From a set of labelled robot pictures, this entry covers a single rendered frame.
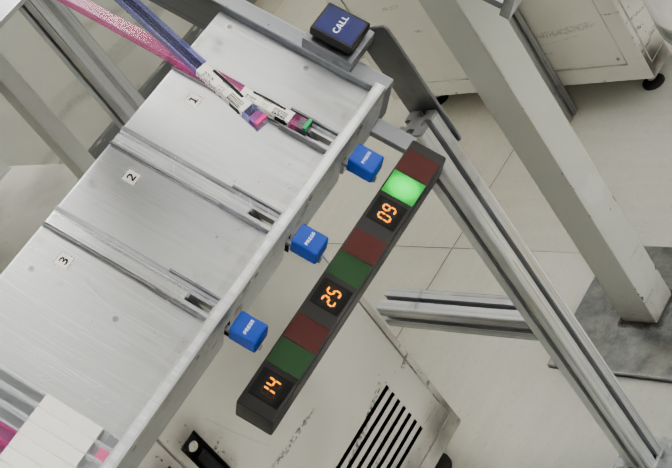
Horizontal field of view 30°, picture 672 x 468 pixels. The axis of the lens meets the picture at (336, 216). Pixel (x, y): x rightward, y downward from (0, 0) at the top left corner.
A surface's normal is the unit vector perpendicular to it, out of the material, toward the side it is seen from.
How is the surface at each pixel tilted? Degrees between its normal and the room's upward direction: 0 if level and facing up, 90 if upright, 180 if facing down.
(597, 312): 0
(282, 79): 44
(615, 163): 0
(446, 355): 0
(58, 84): 90
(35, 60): 90
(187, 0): 90
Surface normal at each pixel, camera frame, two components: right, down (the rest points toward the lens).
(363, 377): 0.69, 0.01
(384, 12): -0.50, 0.73
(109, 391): 0.10, -0.48
